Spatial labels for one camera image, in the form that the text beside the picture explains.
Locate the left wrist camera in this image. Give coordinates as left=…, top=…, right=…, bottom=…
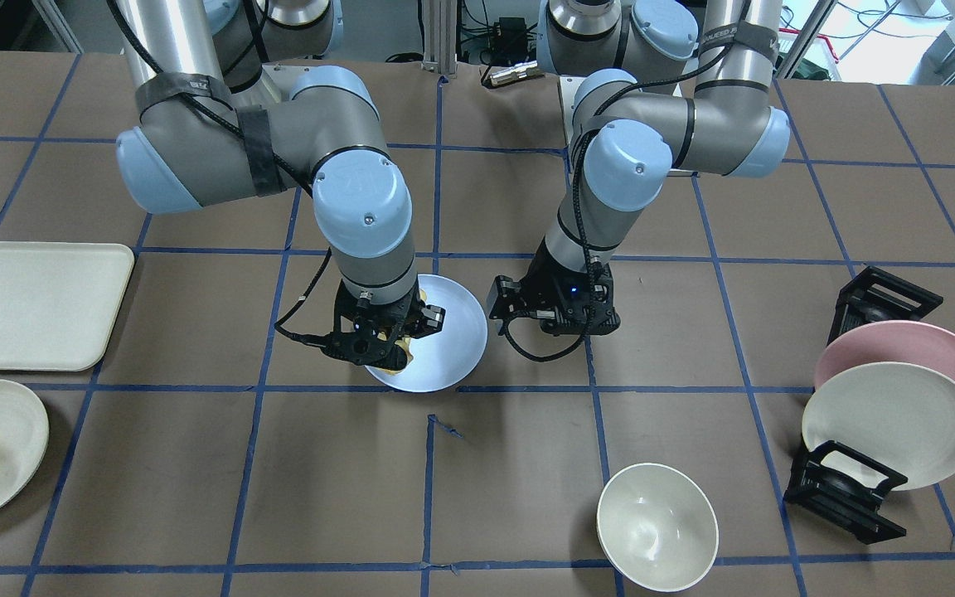
left=485, top=275, right=523, bottom=321

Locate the yellow spiral bread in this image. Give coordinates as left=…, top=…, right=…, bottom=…
left=376, top=330, right=416, bottom=376

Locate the white bowl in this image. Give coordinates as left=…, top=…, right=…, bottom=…
left=596, top=464, right=720, bottom=593

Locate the aluminium frame post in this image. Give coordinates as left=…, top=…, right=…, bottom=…
left=419, top=0, right=461, bottom=80

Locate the cream plate in rack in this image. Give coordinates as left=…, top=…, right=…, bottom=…
left=801, top=362, right=955, bottom=491

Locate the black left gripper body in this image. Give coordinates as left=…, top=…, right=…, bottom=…
left=521, top=245, right=620, bottom=336

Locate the pink plate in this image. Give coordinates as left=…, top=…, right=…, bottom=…
left=812, top=320, right=955, bottom=389

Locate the blue plate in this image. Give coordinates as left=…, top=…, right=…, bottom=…
left=366, top=274, right=487, bottom=393

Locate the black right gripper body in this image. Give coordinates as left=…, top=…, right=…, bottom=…
left=323, top=282, right=424, bottom=367

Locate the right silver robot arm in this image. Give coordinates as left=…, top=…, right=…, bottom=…
left=109, top=1, right=444, bottom=371

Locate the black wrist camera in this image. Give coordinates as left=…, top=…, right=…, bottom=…
left=409, top=303, right=446, bottom=339

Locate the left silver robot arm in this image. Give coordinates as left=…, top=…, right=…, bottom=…
left=489, top=1, right=791, bottom=336

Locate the black plate rack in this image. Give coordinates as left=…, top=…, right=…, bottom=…
left=783, top=265, right=944, bottom=545

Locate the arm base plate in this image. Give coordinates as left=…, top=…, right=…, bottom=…
left=253, top=65, right=321, bottom=107

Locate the white rectangular tray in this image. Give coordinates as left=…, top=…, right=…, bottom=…
left=0, top=241, right=135, bottom=371

